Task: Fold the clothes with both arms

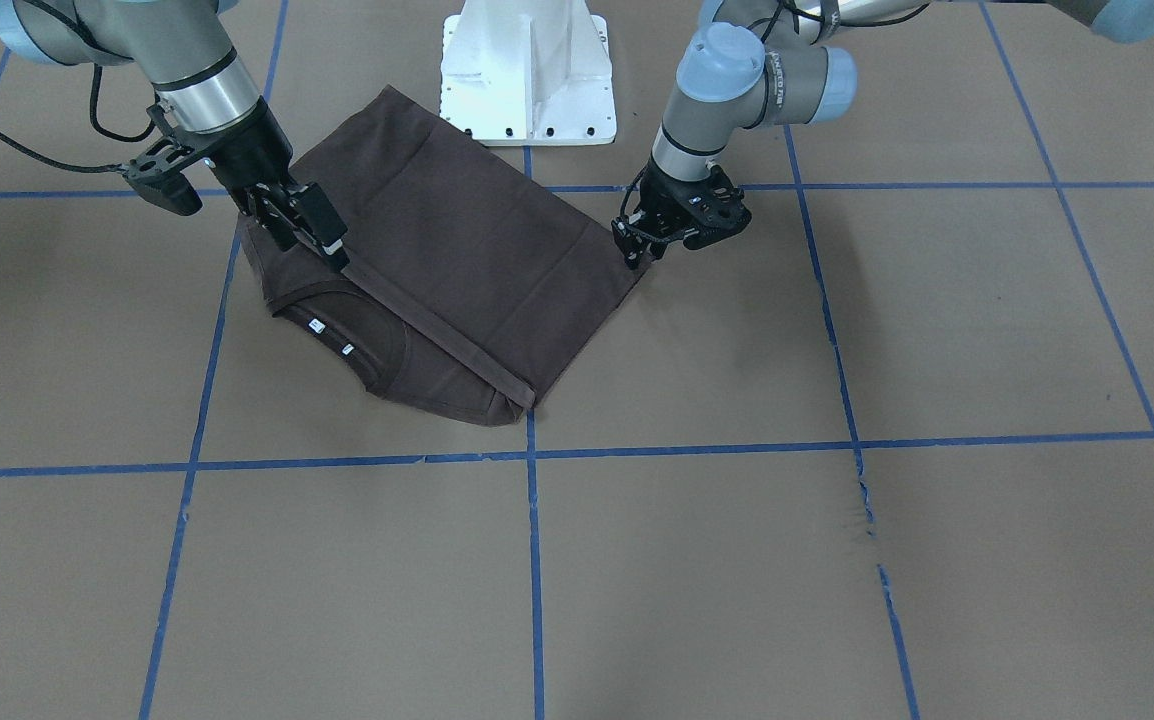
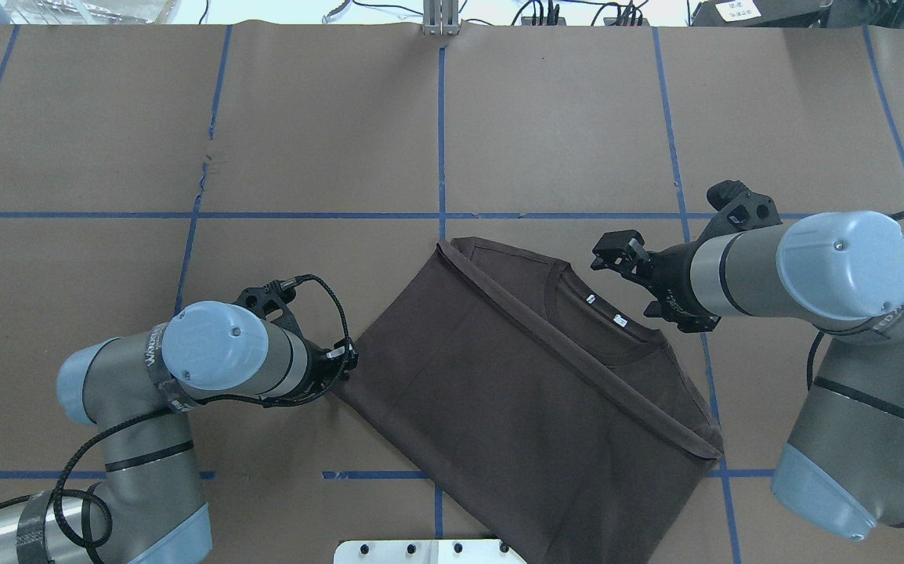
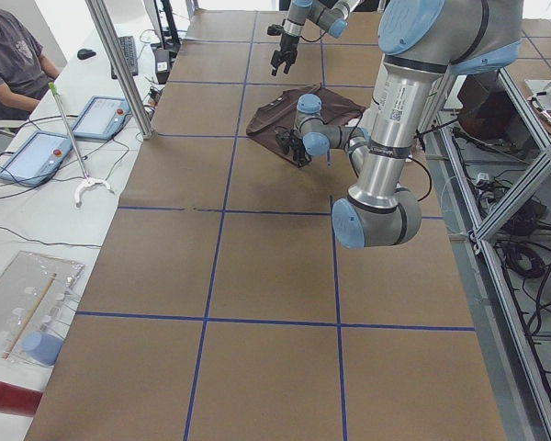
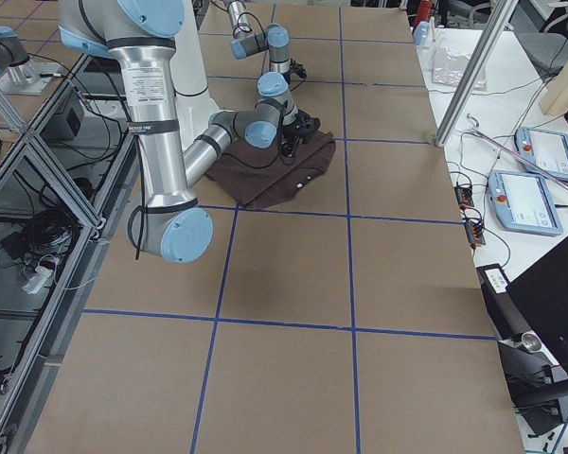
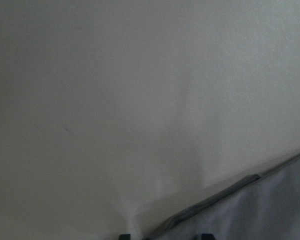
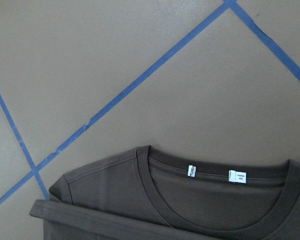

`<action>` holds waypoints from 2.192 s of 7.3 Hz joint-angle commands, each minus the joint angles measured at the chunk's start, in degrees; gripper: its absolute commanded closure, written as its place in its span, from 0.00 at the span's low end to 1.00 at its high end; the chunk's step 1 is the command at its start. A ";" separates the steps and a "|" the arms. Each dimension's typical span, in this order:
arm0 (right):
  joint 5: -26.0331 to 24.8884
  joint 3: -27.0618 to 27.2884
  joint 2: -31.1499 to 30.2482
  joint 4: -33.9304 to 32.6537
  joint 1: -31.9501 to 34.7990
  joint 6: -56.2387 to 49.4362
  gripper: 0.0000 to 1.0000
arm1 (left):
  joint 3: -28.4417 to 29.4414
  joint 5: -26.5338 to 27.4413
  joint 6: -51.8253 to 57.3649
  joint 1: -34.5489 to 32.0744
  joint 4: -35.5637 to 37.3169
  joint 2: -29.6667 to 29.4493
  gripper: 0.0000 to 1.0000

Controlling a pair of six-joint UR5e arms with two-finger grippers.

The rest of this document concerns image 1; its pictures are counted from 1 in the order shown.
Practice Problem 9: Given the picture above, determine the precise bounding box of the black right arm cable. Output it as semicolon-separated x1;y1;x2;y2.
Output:
0;0;163;173

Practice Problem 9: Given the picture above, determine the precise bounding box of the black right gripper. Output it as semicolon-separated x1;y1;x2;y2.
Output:
202;100;349;272

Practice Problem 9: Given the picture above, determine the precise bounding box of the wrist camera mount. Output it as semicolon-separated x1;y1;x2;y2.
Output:
681;164;754;250
123;102;208;217

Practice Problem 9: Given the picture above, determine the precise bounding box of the brown t-shirt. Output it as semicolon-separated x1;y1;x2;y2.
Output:
237;87;640;427

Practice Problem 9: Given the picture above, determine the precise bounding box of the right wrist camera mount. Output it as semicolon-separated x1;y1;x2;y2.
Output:
123;102;208;217

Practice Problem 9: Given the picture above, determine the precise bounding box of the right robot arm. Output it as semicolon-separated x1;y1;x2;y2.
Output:
0;1;349;270

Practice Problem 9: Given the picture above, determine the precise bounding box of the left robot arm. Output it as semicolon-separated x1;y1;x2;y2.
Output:
612;1;1154;267

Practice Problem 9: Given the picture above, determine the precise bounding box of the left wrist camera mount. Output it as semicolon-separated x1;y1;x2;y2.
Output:
681;164;754;250

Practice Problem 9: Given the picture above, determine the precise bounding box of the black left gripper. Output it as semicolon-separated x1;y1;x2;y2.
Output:
612;165;690;272

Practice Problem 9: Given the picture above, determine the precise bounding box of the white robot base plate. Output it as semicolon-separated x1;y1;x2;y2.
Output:
437;1;619;147

